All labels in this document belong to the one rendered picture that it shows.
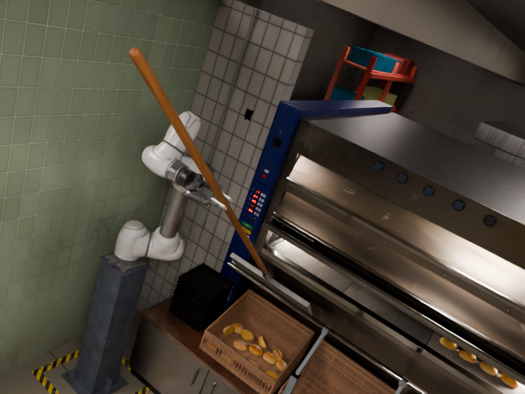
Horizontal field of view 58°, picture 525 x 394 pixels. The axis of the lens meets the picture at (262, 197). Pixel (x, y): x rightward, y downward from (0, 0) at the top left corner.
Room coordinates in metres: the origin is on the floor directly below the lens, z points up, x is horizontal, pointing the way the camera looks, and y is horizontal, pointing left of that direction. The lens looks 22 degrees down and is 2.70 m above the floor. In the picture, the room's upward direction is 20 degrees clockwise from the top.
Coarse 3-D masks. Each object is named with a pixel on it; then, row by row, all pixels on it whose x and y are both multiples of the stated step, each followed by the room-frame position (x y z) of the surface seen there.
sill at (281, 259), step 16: (272, 256) 2.85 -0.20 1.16; (304, 272) 2.76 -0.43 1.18; (320, 288) 2.68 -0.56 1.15; (336, 288) 2.70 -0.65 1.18; (352, 304) 2.58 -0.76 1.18; (368, 320) 2.53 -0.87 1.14; (384, 320) 2.54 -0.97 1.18; (400, 336) 2.44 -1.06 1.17; (432, 352) 2.38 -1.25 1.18; (448, 368) 2.31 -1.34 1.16; (480, 384) 2.24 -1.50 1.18
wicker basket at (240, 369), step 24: (240, 312) 2.81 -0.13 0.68; (264, 312) 2.76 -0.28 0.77; (216, 336) 2.58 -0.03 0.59; (240, 336) 2.67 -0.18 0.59; (264, 336) 2.70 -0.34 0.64; (288, 336) 2.66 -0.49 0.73; (312, 336) 2.60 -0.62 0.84; (216, 360) 2.37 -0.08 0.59; (240, 360) 2.31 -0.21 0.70; (264, 360) 2.51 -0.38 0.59; (288, 360) 2.59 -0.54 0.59
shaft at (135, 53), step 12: (132, 48) 1.11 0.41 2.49; (132, 60) 1.12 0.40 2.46; (144, 60) 1.13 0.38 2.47; (144, 72) 1.14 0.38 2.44; (156, 84) 1.18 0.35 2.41; (156, 96) 1.20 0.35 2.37; (168, 108) 1.24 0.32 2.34; (180, 120) 1.31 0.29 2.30; (180, 132) 1.32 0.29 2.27; (192, 144) 1.38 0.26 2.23; (192, 156) 1.41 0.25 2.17; (204, 168) 1.47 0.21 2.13; (216, 192) 1.58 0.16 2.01; (228, 204) 1.68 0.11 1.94; (228, 216) 1.72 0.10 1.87; (240, 228) 1.82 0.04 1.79; (252, 252) 2.01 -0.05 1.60
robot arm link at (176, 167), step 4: (176, 160) 1.76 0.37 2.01; (172, 164) 1.74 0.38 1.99; (176, 164) 1.74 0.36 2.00; (180, 164) 1.74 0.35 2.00; (184, 164) 1.75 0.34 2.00; (168, 168) 1.73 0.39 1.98; (172, 168) 1.72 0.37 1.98; (176, 168) 1.72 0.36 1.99; (180, 168) 1.72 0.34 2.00; (184, 168) 1.74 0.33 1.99; (188, 168) 1.77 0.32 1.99; (168, 172) 1.72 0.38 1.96; (172, 172) 1.72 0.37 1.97; (176, 172) 1.71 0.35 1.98; (180, 172) 1.72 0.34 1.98; (168, 176) 1.72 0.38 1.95; (172, 176) 1.71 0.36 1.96; (176, 176) 1.71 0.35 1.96; (172, 180) 1.72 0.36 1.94; (176, 180) 1.71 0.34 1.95
